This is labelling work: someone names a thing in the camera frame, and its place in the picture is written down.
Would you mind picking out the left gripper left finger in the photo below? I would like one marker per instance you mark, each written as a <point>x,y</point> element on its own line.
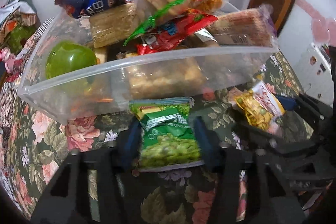
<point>66,197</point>

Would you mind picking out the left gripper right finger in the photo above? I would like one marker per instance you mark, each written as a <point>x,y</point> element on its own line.
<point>269,197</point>

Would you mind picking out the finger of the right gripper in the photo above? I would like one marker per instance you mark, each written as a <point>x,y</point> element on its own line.
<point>254,138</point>
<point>308,108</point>

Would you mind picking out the yellow white snack bag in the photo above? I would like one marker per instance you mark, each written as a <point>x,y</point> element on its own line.
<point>260,107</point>

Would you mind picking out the long wafer biscuit packet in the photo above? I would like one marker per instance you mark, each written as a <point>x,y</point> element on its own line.
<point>250,27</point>

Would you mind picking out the green peas snack bag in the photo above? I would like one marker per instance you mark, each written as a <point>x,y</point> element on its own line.
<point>168,141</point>

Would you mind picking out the green jelly cup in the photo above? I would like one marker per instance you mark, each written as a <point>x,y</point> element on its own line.
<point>67,57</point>

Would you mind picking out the white appliance with stickers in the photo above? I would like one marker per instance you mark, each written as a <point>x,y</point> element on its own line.
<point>314,73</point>

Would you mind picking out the floral green bedspread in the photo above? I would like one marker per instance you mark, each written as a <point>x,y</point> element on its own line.
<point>33,145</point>

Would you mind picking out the red snack packet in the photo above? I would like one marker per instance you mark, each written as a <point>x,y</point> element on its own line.
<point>168,36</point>

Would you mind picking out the pink plush toy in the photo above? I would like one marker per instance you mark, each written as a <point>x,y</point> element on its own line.
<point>8,58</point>

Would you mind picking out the clear plastic storage bin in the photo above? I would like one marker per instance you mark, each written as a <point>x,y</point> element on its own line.
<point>198,63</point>

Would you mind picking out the square cracker packet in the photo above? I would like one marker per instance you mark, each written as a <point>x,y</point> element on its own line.
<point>113,25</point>

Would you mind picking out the pile of clothes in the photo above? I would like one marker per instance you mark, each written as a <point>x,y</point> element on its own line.
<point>23,10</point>

